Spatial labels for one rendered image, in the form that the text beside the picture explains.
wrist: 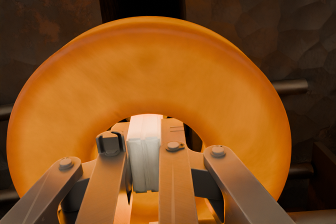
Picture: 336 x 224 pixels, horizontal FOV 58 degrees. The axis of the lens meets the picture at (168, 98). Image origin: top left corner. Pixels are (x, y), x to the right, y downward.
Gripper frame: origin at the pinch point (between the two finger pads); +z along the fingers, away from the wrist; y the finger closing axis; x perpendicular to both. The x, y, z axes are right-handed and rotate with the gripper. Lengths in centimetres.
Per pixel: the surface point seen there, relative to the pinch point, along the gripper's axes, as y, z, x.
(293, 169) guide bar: 10.0, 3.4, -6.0
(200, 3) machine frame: 4.0, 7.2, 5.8
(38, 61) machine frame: -8.2, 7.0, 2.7
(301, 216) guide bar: 7.9, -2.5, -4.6
